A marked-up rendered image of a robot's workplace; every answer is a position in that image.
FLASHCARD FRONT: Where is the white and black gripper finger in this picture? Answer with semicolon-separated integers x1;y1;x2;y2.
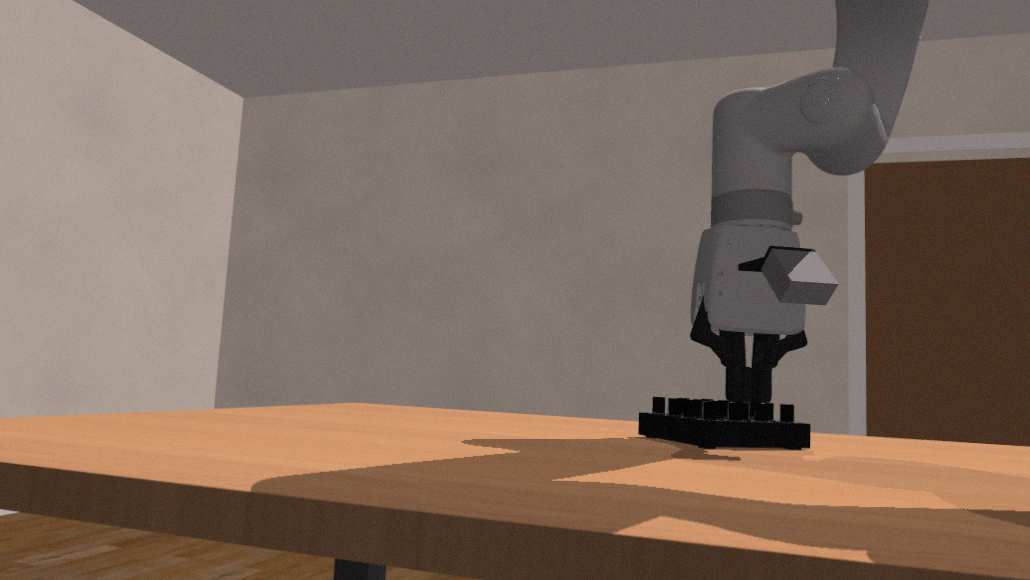
690;298;751;408
750;330;806;403

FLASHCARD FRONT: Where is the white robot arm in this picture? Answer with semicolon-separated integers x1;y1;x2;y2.
711;0;929;305

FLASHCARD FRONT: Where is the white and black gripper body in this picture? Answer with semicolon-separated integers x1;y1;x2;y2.
690;219;806;336

